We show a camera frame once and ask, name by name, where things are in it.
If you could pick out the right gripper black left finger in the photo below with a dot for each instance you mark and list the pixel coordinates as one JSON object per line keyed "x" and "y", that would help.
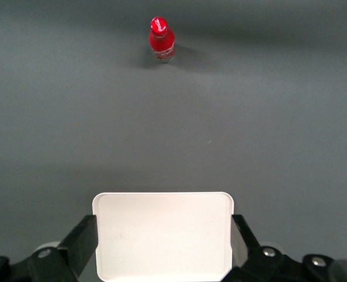
{"x": 83, "y": 243}

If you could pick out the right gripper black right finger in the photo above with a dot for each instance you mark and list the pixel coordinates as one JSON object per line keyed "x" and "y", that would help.
{"x": 241, "y": 241}

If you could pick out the red coke bottle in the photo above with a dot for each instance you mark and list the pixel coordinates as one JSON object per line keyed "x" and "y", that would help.
{"x": 161, "y": 44}

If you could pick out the white rectangular tray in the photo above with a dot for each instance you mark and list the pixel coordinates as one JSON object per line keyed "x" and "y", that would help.
{"x": 161, "y": 235}

